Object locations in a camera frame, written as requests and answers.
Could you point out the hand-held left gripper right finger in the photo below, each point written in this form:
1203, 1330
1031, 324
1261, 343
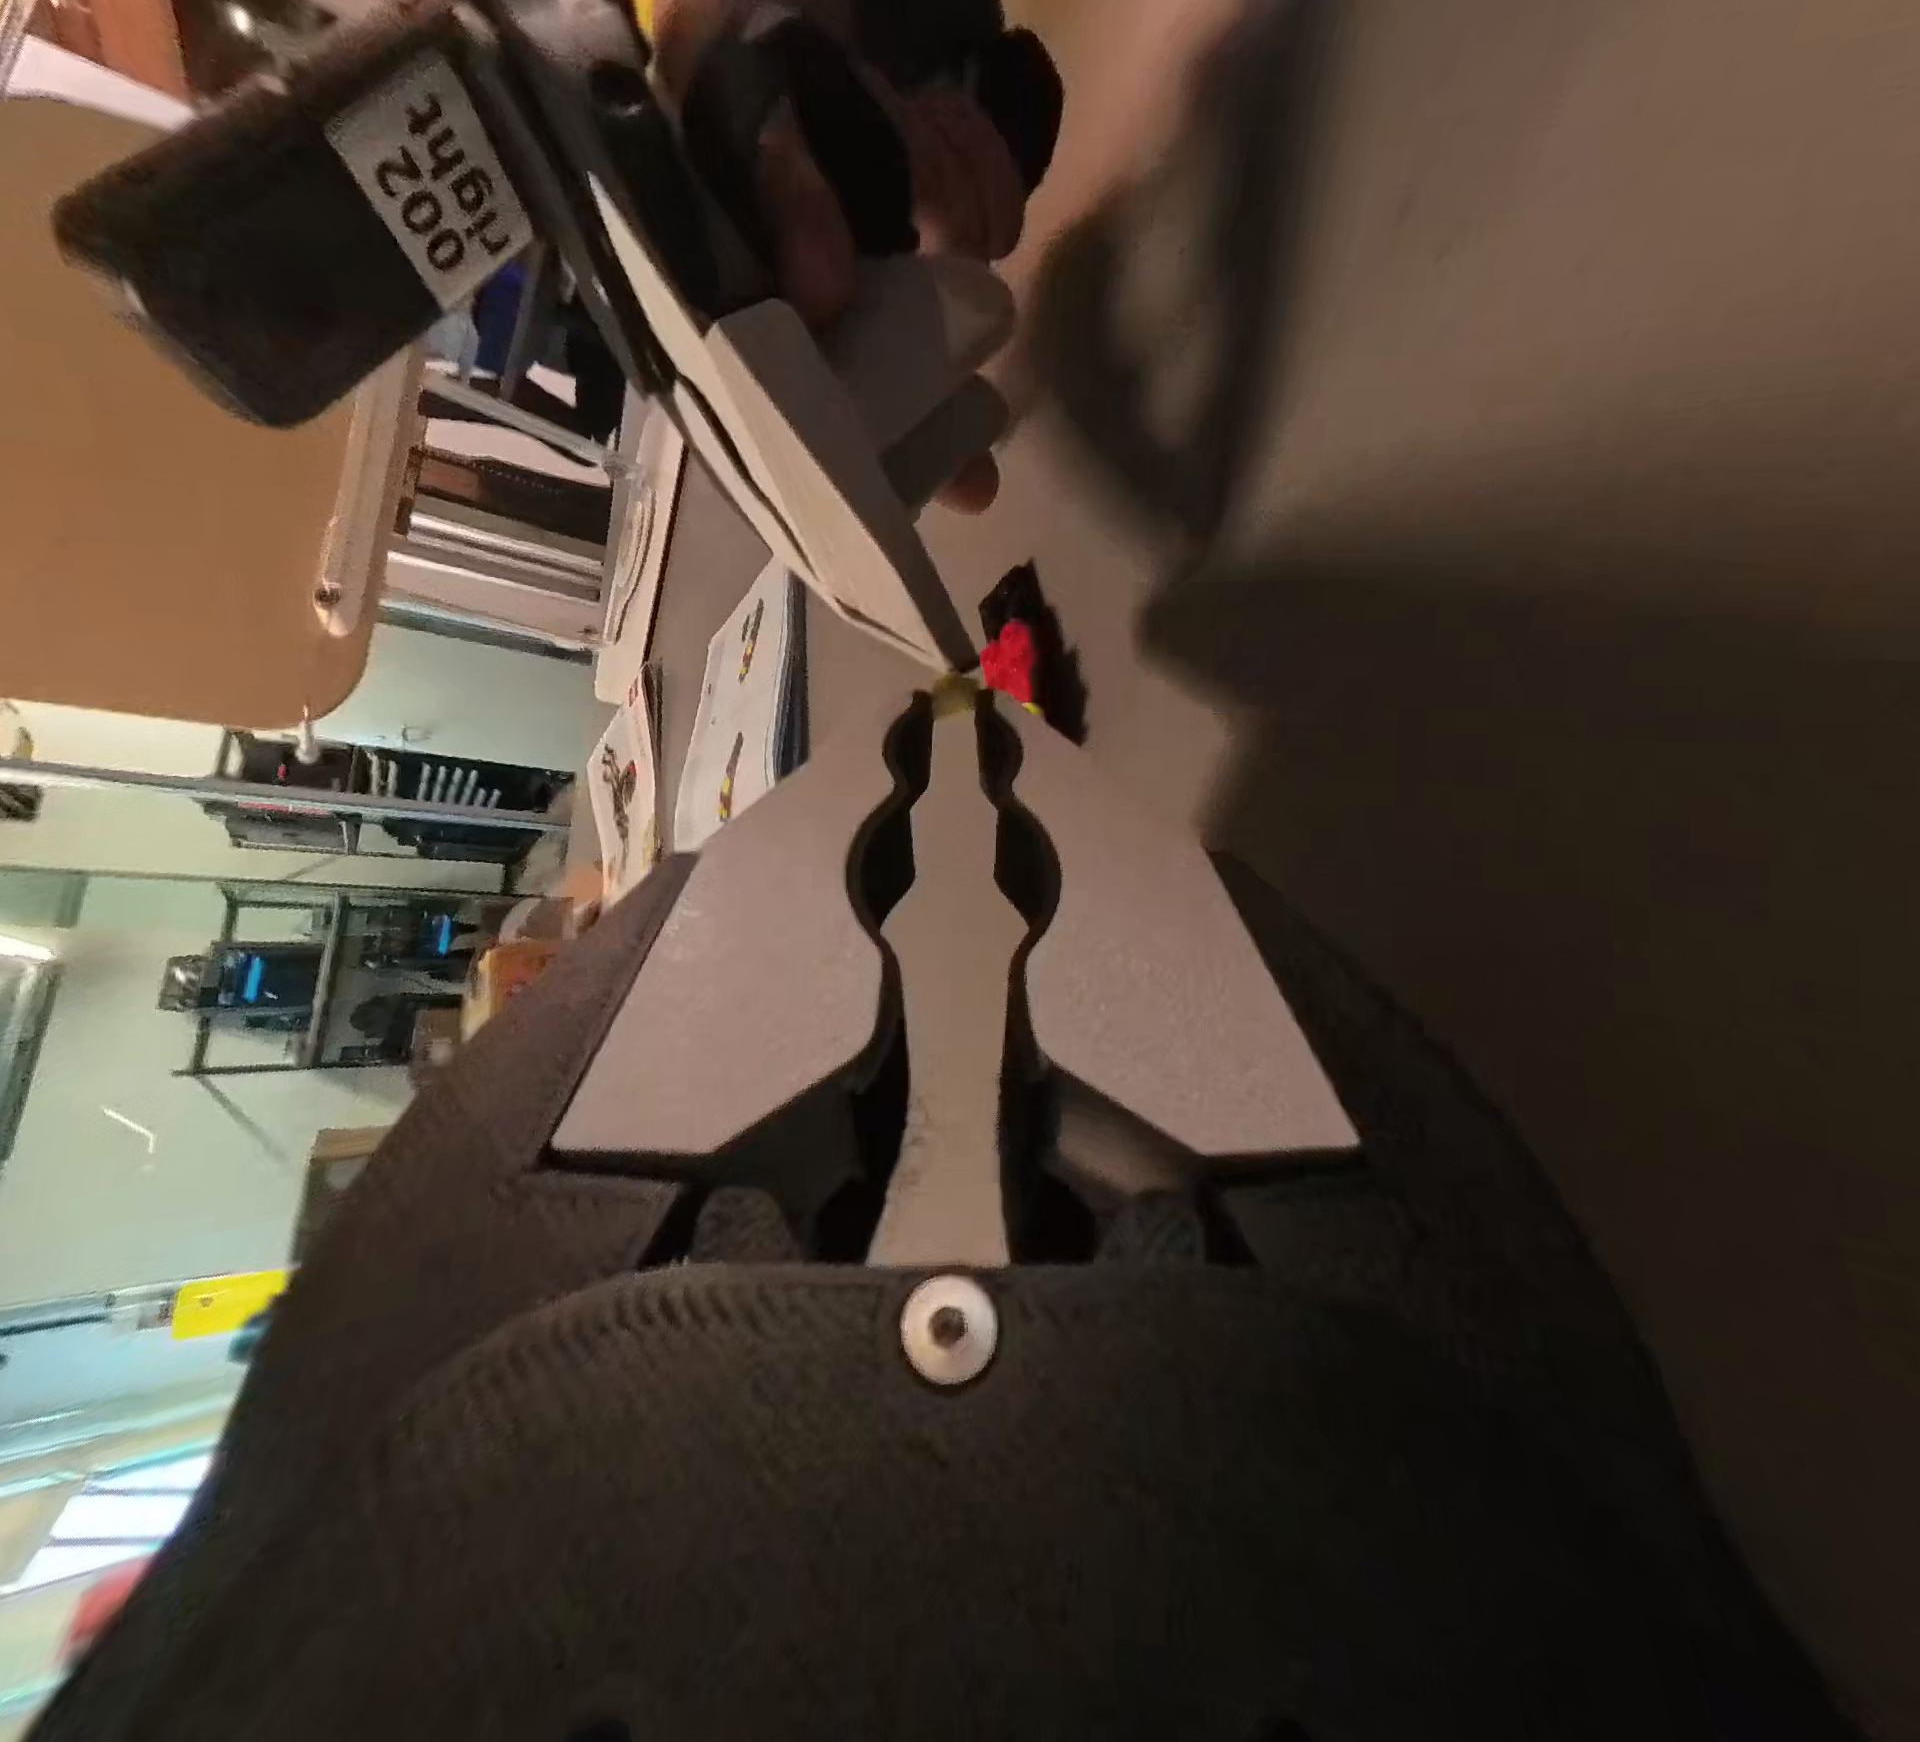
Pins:
1184, 1021

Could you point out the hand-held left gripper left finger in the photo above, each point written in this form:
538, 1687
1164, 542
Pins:
736, 992

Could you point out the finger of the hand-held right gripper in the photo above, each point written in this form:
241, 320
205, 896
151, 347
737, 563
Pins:
751, 527
812, 451

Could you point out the red studded lego brick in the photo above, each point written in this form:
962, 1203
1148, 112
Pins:
1015, 658

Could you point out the black lego plate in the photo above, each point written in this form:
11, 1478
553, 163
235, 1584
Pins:
1050, 663

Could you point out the lego instruction booklet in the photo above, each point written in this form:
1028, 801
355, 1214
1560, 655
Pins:
743, 706

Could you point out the person's right hand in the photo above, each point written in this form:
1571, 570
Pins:
841, 122

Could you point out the white stand base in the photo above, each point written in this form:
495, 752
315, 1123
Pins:
645, 573

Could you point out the light wooden table board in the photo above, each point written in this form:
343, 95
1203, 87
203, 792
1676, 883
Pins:
151, 451

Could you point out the black equipment rack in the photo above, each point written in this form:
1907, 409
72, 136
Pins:
345, 872

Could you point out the yellow sign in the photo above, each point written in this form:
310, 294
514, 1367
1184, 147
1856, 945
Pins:
225, 1306

